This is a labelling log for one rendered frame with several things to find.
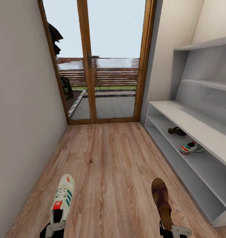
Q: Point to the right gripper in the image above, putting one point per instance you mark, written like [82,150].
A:
[168,234]

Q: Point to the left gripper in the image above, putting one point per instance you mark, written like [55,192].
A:
[57,234]

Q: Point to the gym shoe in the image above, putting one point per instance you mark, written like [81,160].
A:
[191,147]
[62,201]

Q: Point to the door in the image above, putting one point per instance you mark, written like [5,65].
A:
[100,52]

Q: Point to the sandal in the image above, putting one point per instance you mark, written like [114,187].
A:
[161,199]
[177,131]

